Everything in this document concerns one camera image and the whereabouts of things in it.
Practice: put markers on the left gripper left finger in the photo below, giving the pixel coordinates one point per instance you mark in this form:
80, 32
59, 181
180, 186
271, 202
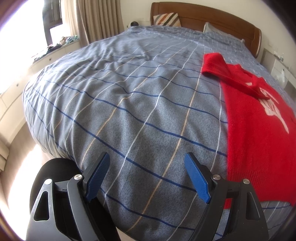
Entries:
64, 203

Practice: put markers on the red knit sweater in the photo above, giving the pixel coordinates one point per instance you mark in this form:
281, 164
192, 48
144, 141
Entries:
261, 131

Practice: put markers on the grey plaid duvet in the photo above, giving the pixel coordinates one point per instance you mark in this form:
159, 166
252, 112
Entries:
140, 96

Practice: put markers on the white plastic bag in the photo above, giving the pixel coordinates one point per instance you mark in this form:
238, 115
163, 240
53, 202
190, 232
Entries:
282, 79

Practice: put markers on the white desk cabinet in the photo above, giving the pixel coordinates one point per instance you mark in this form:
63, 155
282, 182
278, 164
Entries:
274, 67

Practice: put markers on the clutter on window sill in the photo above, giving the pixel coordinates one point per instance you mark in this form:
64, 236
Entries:
64, 41

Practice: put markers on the beige curtain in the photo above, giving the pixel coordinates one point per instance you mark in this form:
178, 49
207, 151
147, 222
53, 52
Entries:
92, 20

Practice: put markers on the small black round device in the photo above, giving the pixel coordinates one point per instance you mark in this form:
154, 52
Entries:
134, 24

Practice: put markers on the grey plaid pillow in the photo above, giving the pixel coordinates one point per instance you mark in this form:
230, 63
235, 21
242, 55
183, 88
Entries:
222, 34

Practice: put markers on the striped cushion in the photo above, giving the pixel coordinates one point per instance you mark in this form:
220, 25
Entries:
169, 19

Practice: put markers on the wooden headboard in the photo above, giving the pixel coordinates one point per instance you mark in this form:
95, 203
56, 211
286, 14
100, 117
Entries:
194, 16

